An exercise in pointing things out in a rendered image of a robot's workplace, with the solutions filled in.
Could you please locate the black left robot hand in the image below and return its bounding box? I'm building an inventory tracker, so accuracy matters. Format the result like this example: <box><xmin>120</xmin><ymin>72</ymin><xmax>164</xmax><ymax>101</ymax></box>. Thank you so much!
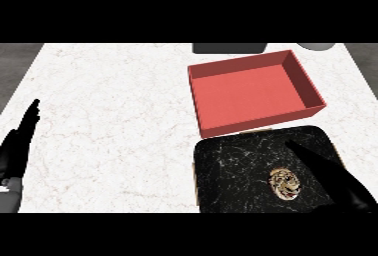
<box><xmin>0</xmin><ymin>98</ymin><xmax>41</xmax><ymax>188</ymax></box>

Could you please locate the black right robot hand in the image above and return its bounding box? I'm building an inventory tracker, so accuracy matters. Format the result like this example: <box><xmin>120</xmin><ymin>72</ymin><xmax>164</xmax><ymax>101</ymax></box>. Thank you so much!
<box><xmin>283</xmin><ymin>139</ymin><xmax>378</xmax><ymax>214</ymax></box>

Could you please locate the brown frosted cupcake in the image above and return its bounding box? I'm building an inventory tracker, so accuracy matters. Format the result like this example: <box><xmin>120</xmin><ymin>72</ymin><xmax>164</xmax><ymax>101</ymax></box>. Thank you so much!
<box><xmin>267</xmin><ymin>168</ymin><xmax>303</xmax><ymax>201</ymax></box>

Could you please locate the black marble tray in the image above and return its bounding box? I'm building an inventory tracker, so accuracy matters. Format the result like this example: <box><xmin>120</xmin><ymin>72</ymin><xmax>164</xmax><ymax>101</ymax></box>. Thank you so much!
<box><xmin>192</xmin><ymin>125</ymin><xmax>345</xmax><ymax>214</ymax></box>

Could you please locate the red cardboard box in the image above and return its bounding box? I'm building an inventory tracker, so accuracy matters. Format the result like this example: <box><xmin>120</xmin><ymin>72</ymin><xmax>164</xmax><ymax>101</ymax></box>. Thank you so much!
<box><xmin>186</xmin><ymin>49</ymin><xmax>328</xmax><ymax>140</ymax></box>

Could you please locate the grey round container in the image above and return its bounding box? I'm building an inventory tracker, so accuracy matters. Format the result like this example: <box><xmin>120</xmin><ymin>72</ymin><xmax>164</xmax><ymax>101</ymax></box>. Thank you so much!
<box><xmin>297</xmin><ymin>43</ymin><xmax>337</xmax><ymax>52</ymax></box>

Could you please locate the dark grey rectangular appliance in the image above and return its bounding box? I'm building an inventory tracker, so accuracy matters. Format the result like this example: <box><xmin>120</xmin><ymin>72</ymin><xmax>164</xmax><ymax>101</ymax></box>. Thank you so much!
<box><xmin>192</xmin><ymin>43</ymin><xmax>269</xmax><ymax>55</ymax></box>

